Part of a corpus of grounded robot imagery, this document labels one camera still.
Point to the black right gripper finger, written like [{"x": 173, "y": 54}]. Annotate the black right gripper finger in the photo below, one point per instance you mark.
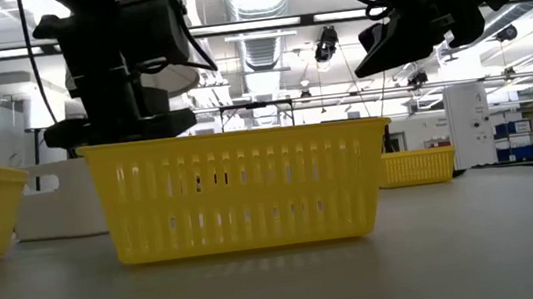
[
  {"x": 394, "y": 31},
  {"x": 397, "y": 56}
]

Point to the white plastic bin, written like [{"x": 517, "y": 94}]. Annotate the white plastic bin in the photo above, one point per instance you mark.
[{"x": 67, "y": 212}]

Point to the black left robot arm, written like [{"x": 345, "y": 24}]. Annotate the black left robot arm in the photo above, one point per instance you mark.
[{"x": 84, "y": 9}]

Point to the black overhead beam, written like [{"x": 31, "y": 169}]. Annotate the black overhead beam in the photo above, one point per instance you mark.
[{"x": 307, "y": 19}]

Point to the blue storage box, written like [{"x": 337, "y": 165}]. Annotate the blue storage box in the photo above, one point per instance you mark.
[{"x": 513, "y": 127}]

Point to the row of blue bins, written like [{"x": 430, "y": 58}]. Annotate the row of blue bins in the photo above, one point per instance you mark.
[{"x": 523, "y": 152}]

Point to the dark background bench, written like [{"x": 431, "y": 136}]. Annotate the dark background bench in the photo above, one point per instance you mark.
[{"x": 525, "y": 164}]

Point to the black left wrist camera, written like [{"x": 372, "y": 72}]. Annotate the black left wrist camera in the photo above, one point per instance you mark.
[{"x": 152, "y": 26}]

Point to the silver ceiling air duct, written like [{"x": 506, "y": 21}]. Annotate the silver ceiling air duct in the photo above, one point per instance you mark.
[{"x": 262, "y": 49}]

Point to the black background frame table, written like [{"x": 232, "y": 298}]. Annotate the black background frame table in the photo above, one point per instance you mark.
[{"x": 255, "y": 105}]

